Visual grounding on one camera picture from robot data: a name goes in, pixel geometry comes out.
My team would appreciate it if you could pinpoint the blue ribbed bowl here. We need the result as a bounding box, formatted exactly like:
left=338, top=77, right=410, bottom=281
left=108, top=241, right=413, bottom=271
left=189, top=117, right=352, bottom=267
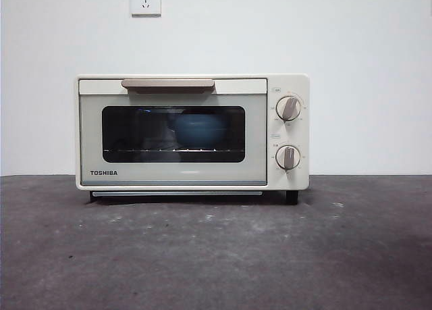
left=173, top=113, right=224, bottom=149

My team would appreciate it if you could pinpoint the oven door with beige handle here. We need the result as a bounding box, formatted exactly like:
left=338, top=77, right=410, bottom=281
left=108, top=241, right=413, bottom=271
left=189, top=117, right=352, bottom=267
left=78, top=78, right=268, bottom=186

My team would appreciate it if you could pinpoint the beige oven knob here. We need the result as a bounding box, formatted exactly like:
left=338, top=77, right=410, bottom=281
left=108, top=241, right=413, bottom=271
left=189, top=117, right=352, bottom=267
left=275, top=96, right=302, bottom=122
left=275, top=145, right=302, bottom=171

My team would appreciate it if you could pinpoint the cream Toshiba toaster oven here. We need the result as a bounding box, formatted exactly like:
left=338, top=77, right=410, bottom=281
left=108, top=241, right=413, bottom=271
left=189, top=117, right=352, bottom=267
left=75, top=74, right=310, bottom=205

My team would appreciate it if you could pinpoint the metal wire oven rack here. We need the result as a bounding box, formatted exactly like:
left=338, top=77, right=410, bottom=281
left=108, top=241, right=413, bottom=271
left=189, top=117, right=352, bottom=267
left=103, top=147, right=245, bottom=154

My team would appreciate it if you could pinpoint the white wall power socket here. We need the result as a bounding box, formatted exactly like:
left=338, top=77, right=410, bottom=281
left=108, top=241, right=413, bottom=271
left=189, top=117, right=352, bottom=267
left=130, top=0, right=162, bottom=18

